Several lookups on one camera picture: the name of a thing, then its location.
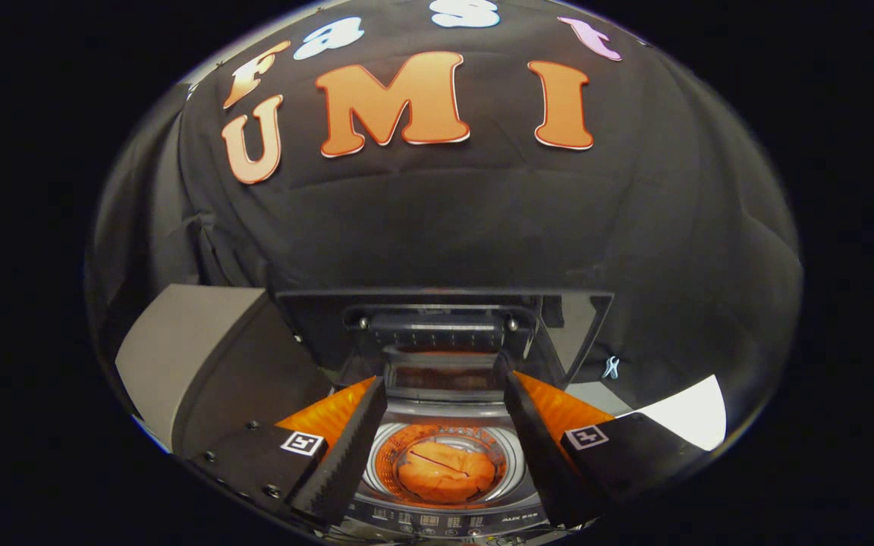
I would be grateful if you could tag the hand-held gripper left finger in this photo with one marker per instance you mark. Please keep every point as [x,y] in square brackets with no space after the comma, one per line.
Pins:
[353,447]

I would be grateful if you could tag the yellow polo shirt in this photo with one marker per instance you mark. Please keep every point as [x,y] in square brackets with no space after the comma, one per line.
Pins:
[444,470]

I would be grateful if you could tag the small pale clip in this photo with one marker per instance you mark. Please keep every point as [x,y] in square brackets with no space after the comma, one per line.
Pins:
[611,368]

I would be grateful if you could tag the black backdrop cloth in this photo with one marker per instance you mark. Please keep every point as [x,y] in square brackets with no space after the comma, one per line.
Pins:
[482,220]

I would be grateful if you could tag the grey washing machine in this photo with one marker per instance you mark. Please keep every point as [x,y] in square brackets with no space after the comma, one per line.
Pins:
[444,523]

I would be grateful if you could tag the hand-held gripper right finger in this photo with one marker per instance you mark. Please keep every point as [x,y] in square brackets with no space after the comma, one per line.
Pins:
[536,447]

